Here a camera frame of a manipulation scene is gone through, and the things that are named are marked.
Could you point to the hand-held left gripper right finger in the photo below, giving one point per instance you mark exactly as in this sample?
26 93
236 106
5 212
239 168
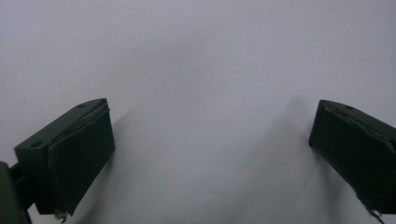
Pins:
358 149

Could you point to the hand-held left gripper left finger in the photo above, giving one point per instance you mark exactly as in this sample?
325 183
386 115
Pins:
71 161

